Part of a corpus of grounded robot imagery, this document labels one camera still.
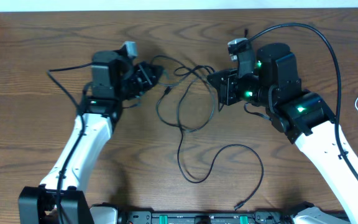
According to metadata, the long black cable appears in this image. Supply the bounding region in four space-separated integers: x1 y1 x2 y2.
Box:
176 74 265 211

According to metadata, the short black cable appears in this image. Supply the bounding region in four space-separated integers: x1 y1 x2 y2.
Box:
150 55 218 133

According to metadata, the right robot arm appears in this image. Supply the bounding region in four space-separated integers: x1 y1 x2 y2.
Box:
208 43 358 223

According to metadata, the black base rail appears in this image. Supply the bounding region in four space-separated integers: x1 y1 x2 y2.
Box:
116 202 351 224

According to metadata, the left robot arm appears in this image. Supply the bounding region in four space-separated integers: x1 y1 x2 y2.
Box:
18 49 164 223

